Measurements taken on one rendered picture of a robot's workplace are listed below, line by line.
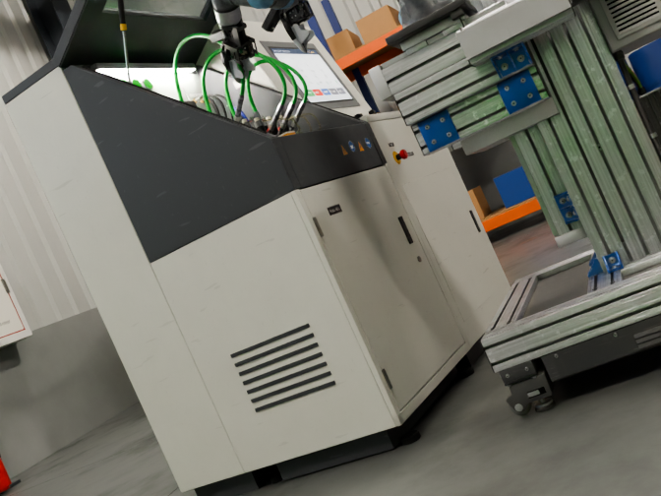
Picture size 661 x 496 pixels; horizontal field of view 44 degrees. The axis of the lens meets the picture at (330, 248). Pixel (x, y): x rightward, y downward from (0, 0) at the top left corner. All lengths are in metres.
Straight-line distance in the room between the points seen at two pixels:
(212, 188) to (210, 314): 0.39
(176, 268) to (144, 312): 0.21
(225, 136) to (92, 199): 0.55
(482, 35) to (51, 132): 1.42
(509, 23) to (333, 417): 1.18
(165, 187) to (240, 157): 0.29
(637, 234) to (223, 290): 1.19
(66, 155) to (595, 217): 1.63
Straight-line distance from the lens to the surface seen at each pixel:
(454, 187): 3.41
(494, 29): 2.04
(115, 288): 2.70
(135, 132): 2.55
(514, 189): 7.84
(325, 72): 3.53
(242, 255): 2.39
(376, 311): 2.39
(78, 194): 2.73
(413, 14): 2.20
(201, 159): 2.41
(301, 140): 2.42
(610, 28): 2.29
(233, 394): 2.55
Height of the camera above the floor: 0.61
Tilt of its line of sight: level
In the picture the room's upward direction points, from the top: 24 degrees counter-clockwise
